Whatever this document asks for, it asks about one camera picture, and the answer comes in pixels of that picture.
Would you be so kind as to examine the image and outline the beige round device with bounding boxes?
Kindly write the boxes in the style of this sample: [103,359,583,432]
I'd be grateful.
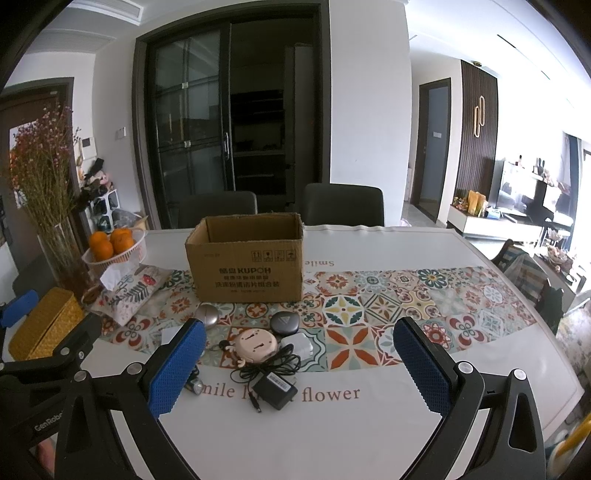
[219,328,279,368]

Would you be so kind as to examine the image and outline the left dark chair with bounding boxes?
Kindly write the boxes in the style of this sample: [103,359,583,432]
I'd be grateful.
[178,191,257,228]

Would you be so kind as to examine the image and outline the dark glass door cabinet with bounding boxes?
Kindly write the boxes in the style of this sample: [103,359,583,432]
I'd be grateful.
[132,1,331,229]

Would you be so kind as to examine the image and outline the white fruit basket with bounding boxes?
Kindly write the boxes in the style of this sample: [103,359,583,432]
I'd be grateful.
[81,229,147,277]

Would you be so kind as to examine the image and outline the yellow woven box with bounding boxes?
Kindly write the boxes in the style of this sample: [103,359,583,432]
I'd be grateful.
[8,287,84,361]

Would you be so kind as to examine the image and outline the patterned tablecloth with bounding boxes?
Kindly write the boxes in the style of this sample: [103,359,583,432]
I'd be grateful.
[101,266,536,372]

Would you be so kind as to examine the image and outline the right dark chair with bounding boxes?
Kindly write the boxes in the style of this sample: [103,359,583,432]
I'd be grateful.
[301,183,385,227]

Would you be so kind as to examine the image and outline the small battery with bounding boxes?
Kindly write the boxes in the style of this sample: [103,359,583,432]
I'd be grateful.
[184,375,204,395]

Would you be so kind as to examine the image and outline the dark chair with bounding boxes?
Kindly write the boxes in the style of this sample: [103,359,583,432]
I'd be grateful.
[178,191,257,228]
[301,183,385,227]

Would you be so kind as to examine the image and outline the floral fabric tissue pouch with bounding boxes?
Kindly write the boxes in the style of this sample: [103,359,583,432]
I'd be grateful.
[89,264,172,326]

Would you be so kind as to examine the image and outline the dark grey round case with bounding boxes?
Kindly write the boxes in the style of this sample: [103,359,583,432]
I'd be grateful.
[270,311,300,337]

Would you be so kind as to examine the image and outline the orange fruit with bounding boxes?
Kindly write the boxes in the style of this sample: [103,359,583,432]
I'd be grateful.
[88,231,109,248]
[91,239,114,262]
[110,228,134,254]

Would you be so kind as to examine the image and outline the dried pink flowers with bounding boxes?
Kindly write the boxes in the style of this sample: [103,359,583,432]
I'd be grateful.
[2,103,78,235]

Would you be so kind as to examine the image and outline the white tv console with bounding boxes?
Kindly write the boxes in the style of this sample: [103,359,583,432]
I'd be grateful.
[448,206,542,243]

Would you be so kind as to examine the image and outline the white square charger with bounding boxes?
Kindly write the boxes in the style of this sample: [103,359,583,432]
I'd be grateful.
[280,332,314,363]

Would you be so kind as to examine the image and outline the black power adapter with cable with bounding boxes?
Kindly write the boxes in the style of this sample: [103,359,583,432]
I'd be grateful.
[230,346,301,413]

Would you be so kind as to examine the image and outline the white shoe shelf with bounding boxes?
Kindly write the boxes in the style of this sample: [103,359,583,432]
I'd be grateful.
[90,189,120,234]

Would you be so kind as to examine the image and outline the glass vase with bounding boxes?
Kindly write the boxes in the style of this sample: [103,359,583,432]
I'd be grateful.
[38,218,93,301]

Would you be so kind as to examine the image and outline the brown cardboard box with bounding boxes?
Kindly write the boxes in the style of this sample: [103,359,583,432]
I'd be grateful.
[185,213,304,303]

